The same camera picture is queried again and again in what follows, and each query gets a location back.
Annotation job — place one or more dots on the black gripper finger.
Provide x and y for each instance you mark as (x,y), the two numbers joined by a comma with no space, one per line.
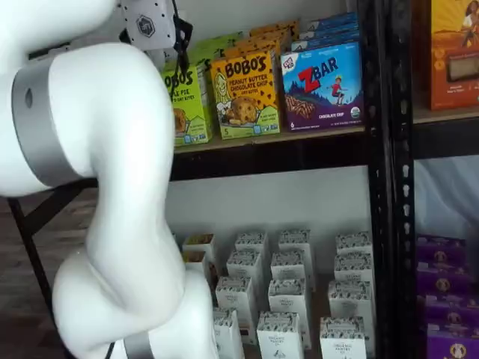
(183,37)

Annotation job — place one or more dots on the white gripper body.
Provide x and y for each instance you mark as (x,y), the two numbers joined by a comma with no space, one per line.
(149,22)

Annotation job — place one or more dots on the green Bobo's apple pie box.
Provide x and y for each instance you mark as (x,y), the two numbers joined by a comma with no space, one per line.
(191,112)
(228,36)
(204,56)
(217,45)

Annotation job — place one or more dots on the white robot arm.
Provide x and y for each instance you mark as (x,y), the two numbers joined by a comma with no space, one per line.
(93,149)

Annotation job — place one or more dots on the yellow Bobo's peanut butter box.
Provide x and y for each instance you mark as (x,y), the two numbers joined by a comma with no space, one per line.
(269,36)
(258,46)
(277,27)
(243,97)

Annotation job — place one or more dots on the blue purple Zbar box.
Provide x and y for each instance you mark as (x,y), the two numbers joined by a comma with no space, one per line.
(325,40)
(329,31)
(333,20)
(322,93)

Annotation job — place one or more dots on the wooden shelf board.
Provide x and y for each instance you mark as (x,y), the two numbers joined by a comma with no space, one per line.
(441,114)
(299,135)

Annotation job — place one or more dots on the black metal shelf rack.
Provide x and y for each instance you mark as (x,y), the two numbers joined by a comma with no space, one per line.
(402,224)
(280,157)

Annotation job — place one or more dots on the yellow label granola box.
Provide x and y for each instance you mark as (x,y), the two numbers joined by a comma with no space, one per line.
(194,261)
(200,243)

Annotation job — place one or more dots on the white patterned pantry box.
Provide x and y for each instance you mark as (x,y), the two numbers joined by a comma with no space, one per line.
(295,241)
(353,269)
(350,301)
(243,265)
(353,245)
(234,295)
(286,299)
(230,336)
(288,267)
(250,243)
(342,340)
(278,336)

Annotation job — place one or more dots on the orange cardboard box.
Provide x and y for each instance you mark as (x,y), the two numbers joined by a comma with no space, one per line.
(453,56)

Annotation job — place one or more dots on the purple snack box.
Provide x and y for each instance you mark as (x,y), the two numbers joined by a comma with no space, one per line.
(441,248)
(454,344)
(453,310)
(443,280)

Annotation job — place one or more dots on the white cartons group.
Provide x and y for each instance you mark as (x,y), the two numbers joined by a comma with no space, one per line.
(318,299)

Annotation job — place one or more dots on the translucent plastic sheet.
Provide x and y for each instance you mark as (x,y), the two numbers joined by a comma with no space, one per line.
(445,194)

